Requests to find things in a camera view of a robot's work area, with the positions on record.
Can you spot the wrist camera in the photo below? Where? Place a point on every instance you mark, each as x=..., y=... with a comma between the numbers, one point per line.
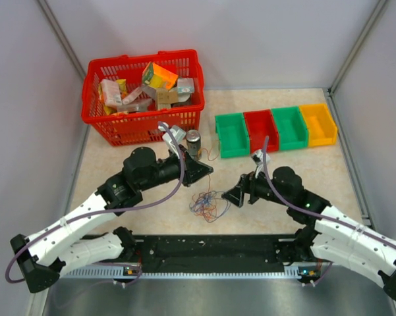
x=259, y=157
x=178, y=135

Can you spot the clear plastic wrapped pack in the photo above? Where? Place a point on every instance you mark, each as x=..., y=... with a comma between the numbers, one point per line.
x=132, y=96

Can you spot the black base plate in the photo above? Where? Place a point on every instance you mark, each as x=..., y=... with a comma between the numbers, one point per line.
x=243, y=253

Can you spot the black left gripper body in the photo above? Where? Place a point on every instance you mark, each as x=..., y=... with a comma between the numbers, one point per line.
x=185, y=153

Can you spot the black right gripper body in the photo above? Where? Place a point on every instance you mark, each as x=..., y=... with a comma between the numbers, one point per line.
x=259, y=187

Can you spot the yellow snack packet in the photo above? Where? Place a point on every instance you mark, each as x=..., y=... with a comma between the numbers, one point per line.
x=122, y=87

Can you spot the brown cardboard box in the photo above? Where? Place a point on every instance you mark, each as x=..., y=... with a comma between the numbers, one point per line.
x=165, y=98

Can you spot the yellow storage bin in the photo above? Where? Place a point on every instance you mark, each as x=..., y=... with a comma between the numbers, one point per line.
x=322, y=129

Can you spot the left green storage bin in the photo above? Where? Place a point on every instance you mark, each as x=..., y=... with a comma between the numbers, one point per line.
x=233, y=135

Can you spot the pink white snack box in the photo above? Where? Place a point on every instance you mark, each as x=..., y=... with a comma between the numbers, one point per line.
x=111, y=93

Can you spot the black drink can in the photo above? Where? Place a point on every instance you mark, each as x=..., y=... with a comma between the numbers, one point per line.
x=193, y=141

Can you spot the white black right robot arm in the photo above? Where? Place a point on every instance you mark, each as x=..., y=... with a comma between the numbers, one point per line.
x=328, y=233

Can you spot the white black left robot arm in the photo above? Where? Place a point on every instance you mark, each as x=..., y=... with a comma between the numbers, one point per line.
x=46, y=256

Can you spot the red storage bin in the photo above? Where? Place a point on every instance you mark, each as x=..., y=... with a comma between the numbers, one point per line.
x=259, y=125

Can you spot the green storage bin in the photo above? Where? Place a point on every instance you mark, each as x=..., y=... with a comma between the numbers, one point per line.
x=292, y=129
x=233, y=135

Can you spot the red plastic shopping basket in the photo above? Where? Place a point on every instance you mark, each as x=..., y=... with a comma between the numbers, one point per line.
x=137, y=128

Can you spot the orange green juice carton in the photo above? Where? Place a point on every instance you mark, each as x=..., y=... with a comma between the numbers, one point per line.
x=157, y=77

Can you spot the aluminium frame post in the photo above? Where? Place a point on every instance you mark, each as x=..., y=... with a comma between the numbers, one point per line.
x=60, y=35

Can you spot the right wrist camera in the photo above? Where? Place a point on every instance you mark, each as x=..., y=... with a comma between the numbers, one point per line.
x=259, y=157

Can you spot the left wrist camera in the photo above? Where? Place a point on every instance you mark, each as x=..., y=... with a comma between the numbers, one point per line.
x=178, y=135

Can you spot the white teal round tub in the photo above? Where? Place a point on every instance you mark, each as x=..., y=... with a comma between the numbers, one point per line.
x=185, y=86

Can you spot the right green storage bin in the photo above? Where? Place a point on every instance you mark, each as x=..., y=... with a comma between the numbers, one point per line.
x=292, y=129

